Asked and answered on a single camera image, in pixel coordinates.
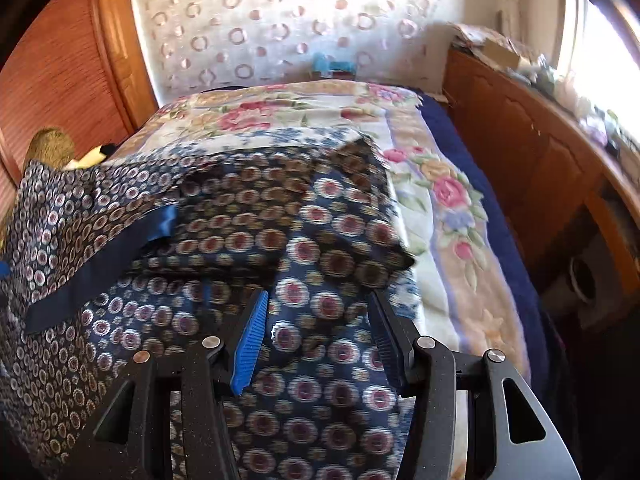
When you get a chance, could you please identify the blue plastic toy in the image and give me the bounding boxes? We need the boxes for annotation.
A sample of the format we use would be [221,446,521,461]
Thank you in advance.
[312,53,357,79]

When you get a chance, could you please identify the floral folded cloth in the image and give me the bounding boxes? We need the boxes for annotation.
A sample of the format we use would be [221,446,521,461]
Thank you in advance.
[452,22,538,68]

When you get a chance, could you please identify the floral bed blanket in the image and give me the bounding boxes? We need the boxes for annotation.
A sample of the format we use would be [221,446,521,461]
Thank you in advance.
[107,80,531,480]

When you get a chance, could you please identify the window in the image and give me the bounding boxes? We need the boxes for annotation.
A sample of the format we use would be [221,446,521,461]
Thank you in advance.
[555,0,640,126]

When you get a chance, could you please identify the wooden window cabinet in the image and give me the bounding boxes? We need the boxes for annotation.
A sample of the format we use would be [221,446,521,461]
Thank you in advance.
[442,47,640,321]

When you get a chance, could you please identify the circle-patterned sheer curtain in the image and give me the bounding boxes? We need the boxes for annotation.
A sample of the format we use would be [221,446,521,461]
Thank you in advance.
[127,0,453,103]

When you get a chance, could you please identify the cardboard box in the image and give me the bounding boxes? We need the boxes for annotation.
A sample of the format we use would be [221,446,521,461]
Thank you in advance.
[482,40,523,71]

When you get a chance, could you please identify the white tissue pack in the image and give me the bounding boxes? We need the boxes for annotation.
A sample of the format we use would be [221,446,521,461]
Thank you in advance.
[582,112,608,136]

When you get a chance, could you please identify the wooden louvered wardrobe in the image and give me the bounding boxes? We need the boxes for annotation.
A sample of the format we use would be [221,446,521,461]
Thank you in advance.
[0,0,161,211]

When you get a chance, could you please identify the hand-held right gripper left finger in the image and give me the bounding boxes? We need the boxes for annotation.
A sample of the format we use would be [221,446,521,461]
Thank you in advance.
[65,289,270,480]

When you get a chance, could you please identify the navy circle-patterned shirt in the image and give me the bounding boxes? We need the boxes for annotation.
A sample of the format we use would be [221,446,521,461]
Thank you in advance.
[0,132,416,480]

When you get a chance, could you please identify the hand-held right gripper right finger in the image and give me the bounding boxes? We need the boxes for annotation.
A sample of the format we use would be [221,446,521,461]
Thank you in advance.
[368,290,582,480]

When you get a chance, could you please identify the brown plush toy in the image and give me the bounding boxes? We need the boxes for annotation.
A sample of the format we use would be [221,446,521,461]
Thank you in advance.
[0,128,77,251]

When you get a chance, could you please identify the yellow plush toy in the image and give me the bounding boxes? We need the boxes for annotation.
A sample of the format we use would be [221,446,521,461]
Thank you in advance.
[66,144,117,171]

